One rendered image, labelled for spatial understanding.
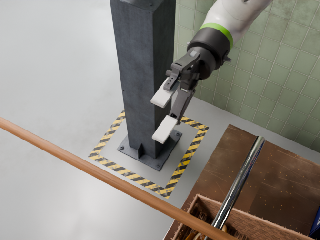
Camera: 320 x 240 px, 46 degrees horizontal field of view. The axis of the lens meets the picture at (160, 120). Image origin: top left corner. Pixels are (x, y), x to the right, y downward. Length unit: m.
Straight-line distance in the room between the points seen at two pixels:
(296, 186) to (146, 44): 0.92
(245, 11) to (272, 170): 1.06
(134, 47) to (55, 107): 1.20
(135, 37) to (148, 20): 0.14
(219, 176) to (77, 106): 1.32
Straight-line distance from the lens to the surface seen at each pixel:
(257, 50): 2.17
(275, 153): 1.87
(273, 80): 2.29
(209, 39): 0.88
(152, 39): 1.58
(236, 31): 0.94
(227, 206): 1.05
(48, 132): 2.64
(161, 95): 0.73
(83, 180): 2.41
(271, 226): 1.48
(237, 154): 1.82
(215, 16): 0.94
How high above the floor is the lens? 2.14
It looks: 56 degrees down
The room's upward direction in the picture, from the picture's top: straight up
